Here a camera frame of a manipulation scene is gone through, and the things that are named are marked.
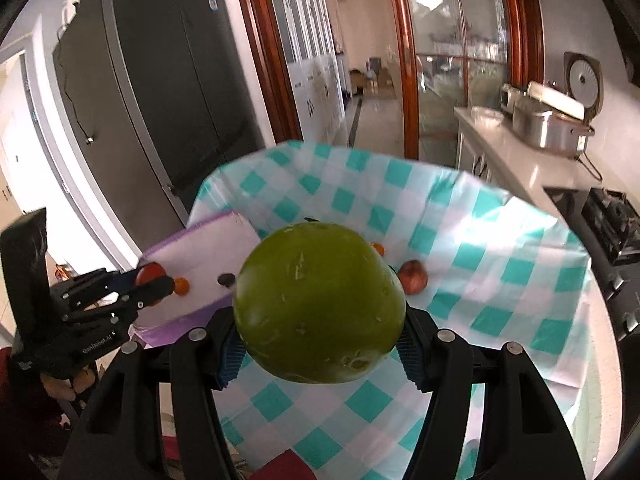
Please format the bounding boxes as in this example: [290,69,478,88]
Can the wooden glass sliding door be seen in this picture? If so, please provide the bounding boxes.
[383,0,546,162]

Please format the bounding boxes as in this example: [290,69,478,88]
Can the black range hood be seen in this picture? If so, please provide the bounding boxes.
[580,0,640,88]

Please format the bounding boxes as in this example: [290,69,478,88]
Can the white kitchen counter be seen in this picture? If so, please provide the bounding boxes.
[454,105,640,206]

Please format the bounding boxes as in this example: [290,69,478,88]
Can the black cable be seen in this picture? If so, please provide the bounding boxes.
[52,25,99,147]

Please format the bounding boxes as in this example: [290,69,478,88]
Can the person's left hand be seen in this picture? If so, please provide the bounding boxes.
[42,362,98,403]

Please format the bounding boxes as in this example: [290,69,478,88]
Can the white wall cabinets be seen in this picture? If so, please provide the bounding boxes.
[264,0,347,145]

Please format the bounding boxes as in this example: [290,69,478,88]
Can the teal checked tablecloth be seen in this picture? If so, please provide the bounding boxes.
[187,140,601,480]

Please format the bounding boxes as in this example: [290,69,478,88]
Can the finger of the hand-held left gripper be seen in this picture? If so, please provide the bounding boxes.
[50,267,146,311]
[62,276,176,333]

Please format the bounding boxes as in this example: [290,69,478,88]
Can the red apple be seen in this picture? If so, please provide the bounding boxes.
[397,259,430,295]

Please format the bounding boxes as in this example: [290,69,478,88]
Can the black gas stove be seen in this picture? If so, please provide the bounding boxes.
[544,186,640,341]

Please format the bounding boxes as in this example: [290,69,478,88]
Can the open rice cooker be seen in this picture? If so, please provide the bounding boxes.
[562,51,606,126]

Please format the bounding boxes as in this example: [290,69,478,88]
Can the person's left forearm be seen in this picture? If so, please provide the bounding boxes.
[0,345,76,461]

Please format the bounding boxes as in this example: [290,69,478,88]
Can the dark grey refrigerator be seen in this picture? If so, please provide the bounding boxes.
[51,0,267,233]

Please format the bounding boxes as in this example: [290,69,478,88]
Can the silver toaster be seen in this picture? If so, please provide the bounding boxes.
[500,83,527,114]

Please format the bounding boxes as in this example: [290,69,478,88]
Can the metal pot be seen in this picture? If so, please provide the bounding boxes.
[512,95,597,162]

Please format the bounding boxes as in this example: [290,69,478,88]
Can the person's red clothing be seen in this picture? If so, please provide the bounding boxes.
[160,435,313,480]

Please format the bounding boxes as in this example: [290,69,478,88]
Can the red tomato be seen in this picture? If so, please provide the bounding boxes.
[137,262,169,288]

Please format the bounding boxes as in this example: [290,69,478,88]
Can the large dark green citrus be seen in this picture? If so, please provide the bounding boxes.
[232,222,407,385]

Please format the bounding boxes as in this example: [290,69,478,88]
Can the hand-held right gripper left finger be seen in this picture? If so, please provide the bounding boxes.
[59,307,251,480]

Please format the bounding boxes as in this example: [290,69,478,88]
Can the white box with purple rim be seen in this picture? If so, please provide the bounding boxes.
[132,211,261,348]

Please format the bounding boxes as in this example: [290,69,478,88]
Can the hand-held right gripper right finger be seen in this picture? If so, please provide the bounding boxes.
[395,305,586,480]

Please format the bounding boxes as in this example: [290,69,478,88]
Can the wooden door frame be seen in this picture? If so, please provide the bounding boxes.
[231,0,304,144]

